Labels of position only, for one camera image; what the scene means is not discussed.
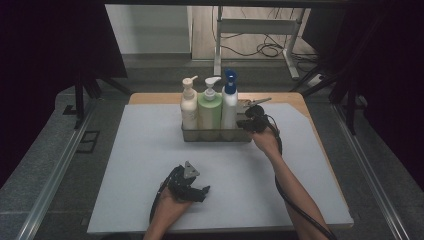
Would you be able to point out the dark curtain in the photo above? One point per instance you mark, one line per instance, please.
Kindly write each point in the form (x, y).
(50, 66)
(390, 66)

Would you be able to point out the white power strip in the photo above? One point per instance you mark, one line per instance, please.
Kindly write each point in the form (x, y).
(315, 80)

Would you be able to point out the green bottle with white pump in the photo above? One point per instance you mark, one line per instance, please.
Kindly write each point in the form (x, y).
(209, 110)

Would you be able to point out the white cabinet panel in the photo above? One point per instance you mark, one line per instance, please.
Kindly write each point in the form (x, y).
(148, 30)

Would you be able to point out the aluminium floor rail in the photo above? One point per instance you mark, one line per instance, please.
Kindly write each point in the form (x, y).
(53, 180)
(370, 173)

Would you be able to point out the pale grey table mat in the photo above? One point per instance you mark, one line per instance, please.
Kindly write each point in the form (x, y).
(233, 196)

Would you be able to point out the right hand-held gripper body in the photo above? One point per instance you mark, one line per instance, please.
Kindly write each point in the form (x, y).
(258, 118)

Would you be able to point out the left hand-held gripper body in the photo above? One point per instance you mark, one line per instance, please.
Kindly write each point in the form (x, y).
(181, 185)

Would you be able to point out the white metal desk frame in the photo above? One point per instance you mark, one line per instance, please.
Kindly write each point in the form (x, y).
(256, 26)

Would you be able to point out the person's right hand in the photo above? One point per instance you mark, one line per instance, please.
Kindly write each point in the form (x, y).
(266, 141)

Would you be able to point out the black metal stand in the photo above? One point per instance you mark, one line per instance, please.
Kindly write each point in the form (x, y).
(346, 96)
(80, 96)

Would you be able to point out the white bottle with blue pump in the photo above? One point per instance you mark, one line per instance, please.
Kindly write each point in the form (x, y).
(230, 106)

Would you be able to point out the cream white pump bottle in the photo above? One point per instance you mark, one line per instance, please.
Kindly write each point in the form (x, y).
(189, 108)

